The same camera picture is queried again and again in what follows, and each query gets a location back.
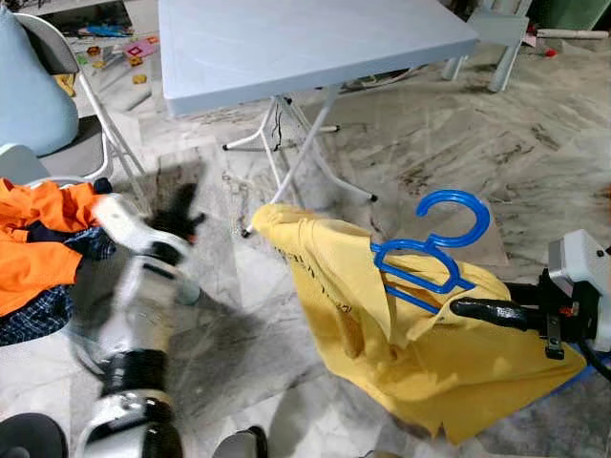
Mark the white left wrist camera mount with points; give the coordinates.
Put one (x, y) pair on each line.
(119, 221)

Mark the pink toy tile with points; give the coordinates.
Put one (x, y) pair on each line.
(139, 50)

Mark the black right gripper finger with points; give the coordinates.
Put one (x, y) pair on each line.
(492, 315)

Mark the white tube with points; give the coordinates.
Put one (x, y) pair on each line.
(573, 34)

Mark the grey black robot leg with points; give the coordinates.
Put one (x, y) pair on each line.
(239, 447)

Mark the blue cloth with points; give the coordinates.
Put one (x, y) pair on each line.
(587, 377)

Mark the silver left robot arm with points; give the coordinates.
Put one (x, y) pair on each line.
(143, 305)

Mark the green fabric cabinet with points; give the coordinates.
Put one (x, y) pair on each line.
(573, 11)

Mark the blue plastic hanger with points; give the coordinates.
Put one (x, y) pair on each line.
(449, 197)

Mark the grey folding table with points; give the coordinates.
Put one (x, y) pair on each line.
(305, 48)

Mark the yellow shirt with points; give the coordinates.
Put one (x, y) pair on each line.
(363, 334)

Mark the yellow toy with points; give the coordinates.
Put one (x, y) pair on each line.
(67, 84)

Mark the navy checked garment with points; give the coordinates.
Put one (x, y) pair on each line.
(29, 324)

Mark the white child chair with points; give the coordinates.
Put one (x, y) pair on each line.
(496, 29)

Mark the orange garment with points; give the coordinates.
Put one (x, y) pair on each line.
(38, 277)

